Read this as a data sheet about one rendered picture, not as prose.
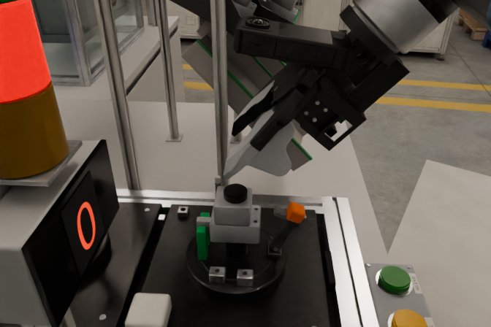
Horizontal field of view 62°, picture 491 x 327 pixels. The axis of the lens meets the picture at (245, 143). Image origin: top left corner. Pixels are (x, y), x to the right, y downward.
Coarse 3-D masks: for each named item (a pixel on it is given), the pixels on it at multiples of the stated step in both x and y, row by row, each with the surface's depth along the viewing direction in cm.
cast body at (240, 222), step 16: (224, 192) 51; (240, 192) 50; (224, 208) 50; (240, 208) 49; (256, 208) 54; (208, 224) 53; (224, 224) 51; (240, 224) 51; (256, 224) 51; (224, 240) 52; (240, 240) 52; (256, 240) 52
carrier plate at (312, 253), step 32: (192, 224) 64; (160, 256) 58; (288, 256) 58; (320, 256) 58; (160, 288) 53; (192, 288) 53; (288, 288) 53; (320, 288) 53; (192, 320) 49; (224, 320) 49; (256, 320) 49; (288, 320) 49; (320, 320) 49
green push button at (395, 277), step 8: (384, 272) 55; (392, 272) 55; (400, 272) 55; (384, 280) 54; (392, 280) 54; (400, 280) 54; (408, 280) 54; (392, 288) 53; (400, 288) 53; (408, 288) 54
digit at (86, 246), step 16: (80, 192) 28; (64, 208) 26; (80, 208) 29; (96, 208) 31; (64, 224) 26; (80, 224) 29; (96, 224) 31; (80, 240) 29; (96, 240) 31; (80, 256) 29; (80, 272) 29
